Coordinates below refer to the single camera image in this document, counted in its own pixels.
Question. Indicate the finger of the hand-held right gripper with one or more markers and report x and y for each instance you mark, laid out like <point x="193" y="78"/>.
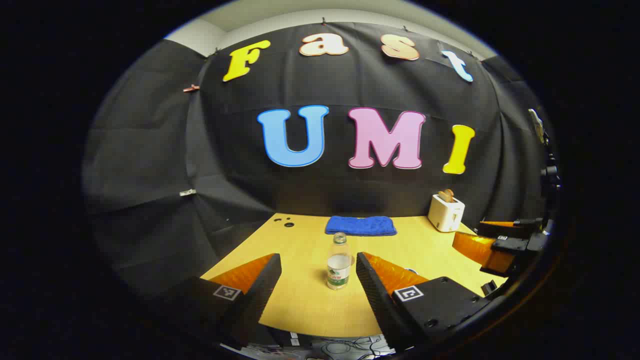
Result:
<point x="480" y="250"/>
<point x="500" y="230"/>

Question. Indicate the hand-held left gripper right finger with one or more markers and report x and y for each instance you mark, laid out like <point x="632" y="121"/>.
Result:
<point x="372" y="290"/>

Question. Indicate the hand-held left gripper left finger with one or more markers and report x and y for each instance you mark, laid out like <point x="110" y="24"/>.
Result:
<point x="262" y="287"/>

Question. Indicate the clear plastic water bottle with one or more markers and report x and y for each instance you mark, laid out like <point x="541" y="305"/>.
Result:
<point x="338" y="265"/>

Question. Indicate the white toaster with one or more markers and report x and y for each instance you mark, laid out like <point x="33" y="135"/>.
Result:
<point x="444" y="215"/>

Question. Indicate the toast slice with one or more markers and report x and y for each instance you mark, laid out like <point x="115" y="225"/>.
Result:
<point x="446" y="195"/>

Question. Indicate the blue towel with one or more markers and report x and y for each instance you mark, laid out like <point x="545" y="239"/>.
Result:
<point x="360" y="226"/>

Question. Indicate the white clip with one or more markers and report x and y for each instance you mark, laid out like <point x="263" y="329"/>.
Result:
<point x="188" y="192"/>

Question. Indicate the black backdrop cloth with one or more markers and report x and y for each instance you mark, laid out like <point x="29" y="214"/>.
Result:
<point x="225" y="165"/>

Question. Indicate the copper clip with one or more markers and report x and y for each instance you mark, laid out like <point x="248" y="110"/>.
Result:
<point x="191" y="88"/>

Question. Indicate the black camera stand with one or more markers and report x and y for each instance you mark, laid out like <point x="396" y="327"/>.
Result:
<point x="550" y="175"/>

